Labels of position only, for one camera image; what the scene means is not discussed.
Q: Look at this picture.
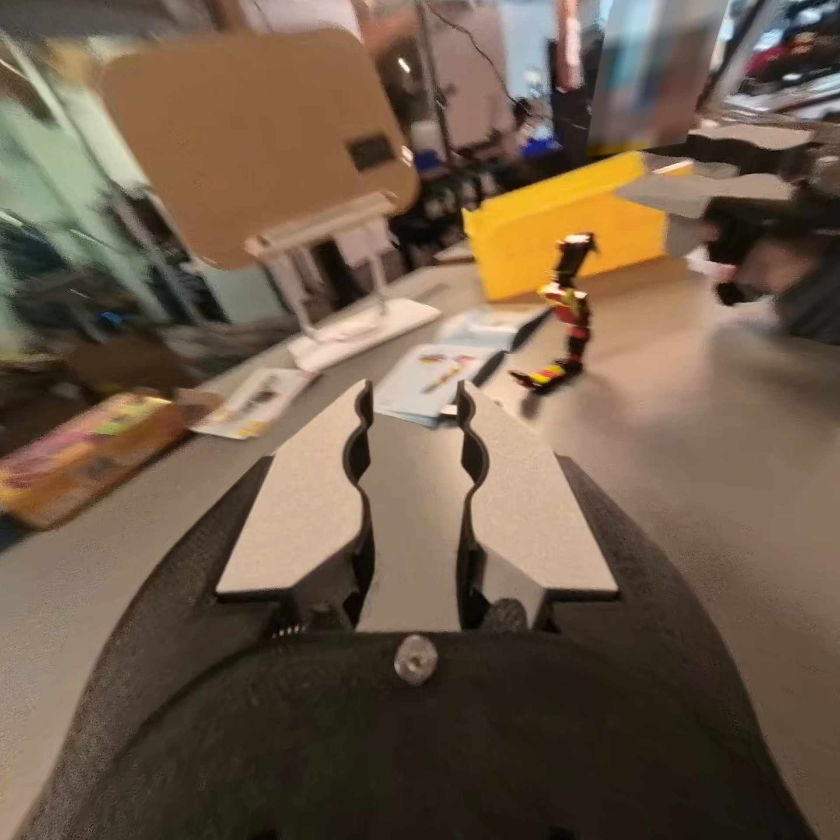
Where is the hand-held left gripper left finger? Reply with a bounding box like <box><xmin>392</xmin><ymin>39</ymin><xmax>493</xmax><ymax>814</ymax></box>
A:
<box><xmin>214</xmin><ymin>379</ymin><xmax>378</xmax><ymax>630</ymax></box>

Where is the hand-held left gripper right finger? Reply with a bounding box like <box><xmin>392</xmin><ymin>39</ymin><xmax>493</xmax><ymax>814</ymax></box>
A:
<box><xmin>454</xmin><ymin>379</ymin><xmax>620</xmax><ymax>630</ymax></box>

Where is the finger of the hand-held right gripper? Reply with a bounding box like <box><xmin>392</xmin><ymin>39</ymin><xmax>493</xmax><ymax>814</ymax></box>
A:
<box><xmin>616</xmin><ymin>172</ymin><xmax>799</xmax><ymax>258</ymax></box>
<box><xmin>686</xmin><ymin>123</ymin><xmax>818</xmax><ymax>155</ymax></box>

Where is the yellow plastic bin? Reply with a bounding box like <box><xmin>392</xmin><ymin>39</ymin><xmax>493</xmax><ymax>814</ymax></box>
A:
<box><xmin>461</xmin><ymin>150</ymin><xmax>694</xmax><ymax>304</ymax></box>

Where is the red yellow black brick assembly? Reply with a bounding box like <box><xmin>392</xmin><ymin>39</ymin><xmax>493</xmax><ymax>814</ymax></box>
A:
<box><xmin>537</xmin><ymin>231</ymin><xmax>602</xmax><ymax>361</ymax></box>

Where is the orange toy set cardboard box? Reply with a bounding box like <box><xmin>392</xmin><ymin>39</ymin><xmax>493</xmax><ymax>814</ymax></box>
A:
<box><xmin>0</xmin><ymin>391</ymin><xmax>225</xmax><ymax>530</ymax></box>

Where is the closed instruction booklet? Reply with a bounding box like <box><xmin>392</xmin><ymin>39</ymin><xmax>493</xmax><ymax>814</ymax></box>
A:
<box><xmin>189</xmin><ymin>366</ymin><xmax>324</xmax><ymax>441</ymax></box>

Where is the open instruction booklet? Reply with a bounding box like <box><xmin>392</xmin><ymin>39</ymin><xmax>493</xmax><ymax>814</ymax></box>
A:
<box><xmin>373</xmin><ymin>307</ymin><xmax>553</xmax><ymax>429</ymax></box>

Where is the black tripod pole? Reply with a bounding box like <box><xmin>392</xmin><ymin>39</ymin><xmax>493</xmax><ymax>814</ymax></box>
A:
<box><xmin>416</xmin><ymin>0</ymin><xmax>455</xmax><ymax>161</ymax></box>

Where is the wooden board stand white base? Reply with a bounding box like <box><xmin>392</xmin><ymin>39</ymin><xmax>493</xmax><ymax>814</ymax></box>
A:
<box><xmin>97</xmin><ymin>28</ymin><xmax>443</xmax><ymax>375</ymax></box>

